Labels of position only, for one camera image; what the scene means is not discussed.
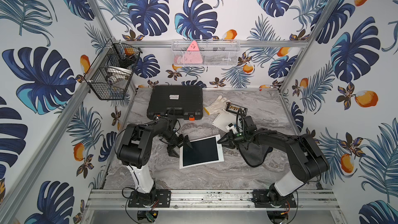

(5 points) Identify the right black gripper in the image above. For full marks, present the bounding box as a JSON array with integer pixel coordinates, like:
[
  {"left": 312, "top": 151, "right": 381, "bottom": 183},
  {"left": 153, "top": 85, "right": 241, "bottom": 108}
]
[{"left": 216, "top": 130, "right": 247, "bottom": 149}]

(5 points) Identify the white drawing tablet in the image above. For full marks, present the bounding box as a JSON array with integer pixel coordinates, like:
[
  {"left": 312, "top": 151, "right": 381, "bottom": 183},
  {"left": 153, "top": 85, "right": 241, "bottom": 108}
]
[
  {"left": 212, "top": 111, "right": 237, "bottom": 134},
  {"left": 179, "top": 134, "right": 224, "bottom": 169}
]

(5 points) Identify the grey blue wiping cloth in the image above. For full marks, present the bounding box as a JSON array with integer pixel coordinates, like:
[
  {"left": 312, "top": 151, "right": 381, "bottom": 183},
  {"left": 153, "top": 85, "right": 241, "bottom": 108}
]
[{"left": 238, "top": 143, "right": 273, "bottom": 168}]

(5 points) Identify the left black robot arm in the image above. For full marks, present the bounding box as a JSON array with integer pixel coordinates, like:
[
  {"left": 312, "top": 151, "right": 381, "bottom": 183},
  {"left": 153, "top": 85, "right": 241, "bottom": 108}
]
[{"left": 116, "top": 108, "right": 193, "bottom": 207}]

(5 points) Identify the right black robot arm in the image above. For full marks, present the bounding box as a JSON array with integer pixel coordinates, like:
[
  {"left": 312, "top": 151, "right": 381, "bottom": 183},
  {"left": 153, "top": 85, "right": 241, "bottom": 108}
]
[{"left": 218, "top": 111, "right": 330, "bottom": 207}]

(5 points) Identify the black screwdriver bit box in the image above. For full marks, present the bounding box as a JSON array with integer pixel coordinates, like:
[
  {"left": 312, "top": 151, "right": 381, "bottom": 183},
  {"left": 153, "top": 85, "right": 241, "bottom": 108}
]
[{"left": 226, "top": 102, "right": 248, "bottom": 116}]

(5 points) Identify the white knit work glove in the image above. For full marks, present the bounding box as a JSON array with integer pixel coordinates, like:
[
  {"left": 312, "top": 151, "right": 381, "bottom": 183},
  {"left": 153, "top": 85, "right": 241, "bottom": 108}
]
[{"left": 204, "top": 95, "right": 230, "bottom": 115}]

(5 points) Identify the black plastic tool case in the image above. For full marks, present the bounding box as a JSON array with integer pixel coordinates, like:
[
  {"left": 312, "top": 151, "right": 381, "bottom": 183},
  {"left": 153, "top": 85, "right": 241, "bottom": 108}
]
[{"left": 147, "top": 85, "right": 204, "bottom": 121}]

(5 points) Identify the pink triangular paper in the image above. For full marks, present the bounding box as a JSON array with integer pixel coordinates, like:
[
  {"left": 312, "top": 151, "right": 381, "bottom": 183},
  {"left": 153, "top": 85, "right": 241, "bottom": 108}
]
[{"left": 182, "top": 40, "right": 204, "bottom": 65}]

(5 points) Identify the silver object in basket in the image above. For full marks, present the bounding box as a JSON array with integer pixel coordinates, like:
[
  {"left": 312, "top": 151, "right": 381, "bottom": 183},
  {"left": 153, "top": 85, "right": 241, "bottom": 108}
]
[{"left": 105, "top": 66, "right": 132, "bottom": 86}]

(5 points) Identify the clear mesh wall shelf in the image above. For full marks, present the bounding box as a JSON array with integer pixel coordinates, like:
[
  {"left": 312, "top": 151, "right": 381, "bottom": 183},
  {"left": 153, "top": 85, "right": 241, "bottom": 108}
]
[{"left": 171, "top": 40, "right": 240, "bottom": 66}]

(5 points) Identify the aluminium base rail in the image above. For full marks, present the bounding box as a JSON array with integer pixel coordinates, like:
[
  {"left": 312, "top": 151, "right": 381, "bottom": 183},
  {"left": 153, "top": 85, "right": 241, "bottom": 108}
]
[{"left": 86, "top": 189, "right": 341, "bottom": 211}]

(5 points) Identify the black wire basket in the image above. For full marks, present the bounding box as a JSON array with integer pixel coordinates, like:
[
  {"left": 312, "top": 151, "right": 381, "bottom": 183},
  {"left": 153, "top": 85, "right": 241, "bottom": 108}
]
[{"left": 84, "top": 39, "right": 143, "bottom": 101}]

